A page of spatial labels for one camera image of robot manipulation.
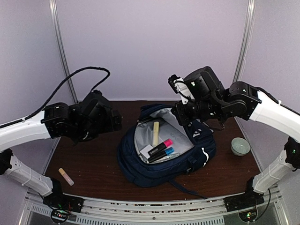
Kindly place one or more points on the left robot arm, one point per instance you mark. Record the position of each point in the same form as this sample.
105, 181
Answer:
80, 122

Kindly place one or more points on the yellow highlighter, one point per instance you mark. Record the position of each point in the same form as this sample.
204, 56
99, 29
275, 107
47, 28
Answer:
155, 136

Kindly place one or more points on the aluminium frame post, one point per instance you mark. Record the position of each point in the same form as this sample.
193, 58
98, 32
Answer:
245, 41
63, 59

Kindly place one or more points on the white power adapter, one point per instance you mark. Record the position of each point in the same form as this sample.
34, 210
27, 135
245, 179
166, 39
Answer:
145, 150

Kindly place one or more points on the pink highlighter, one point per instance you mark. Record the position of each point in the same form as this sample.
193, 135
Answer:
162, 146

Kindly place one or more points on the beige highlighter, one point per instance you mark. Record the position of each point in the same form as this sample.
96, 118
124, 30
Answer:
66, 176

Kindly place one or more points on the aluminium front rail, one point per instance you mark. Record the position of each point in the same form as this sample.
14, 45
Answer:
211, 211

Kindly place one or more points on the aluminium frame post left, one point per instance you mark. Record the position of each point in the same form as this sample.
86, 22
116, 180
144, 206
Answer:
63, 59

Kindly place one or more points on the teal patterned ceramic bowl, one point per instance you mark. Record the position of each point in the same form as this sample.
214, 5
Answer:
240, 146

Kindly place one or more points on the blue cap marker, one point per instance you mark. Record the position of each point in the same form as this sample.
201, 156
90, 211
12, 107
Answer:
161, 154

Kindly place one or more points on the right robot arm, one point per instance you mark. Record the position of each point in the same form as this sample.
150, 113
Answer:
203, 97

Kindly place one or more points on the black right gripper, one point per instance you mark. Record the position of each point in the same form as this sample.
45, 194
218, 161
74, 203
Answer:
183, 118

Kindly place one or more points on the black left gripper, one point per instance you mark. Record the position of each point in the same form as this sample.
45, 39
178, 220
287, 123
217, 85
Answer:
117, 118

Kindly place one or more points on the navy blue student backpack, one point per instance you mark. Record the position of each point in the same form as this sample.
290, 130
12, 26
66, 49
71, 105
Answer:
195, 144

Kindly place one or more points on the aluminium frame post right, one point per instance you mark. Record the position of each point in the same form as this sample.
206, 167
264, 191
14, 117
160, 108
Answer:
245, 41

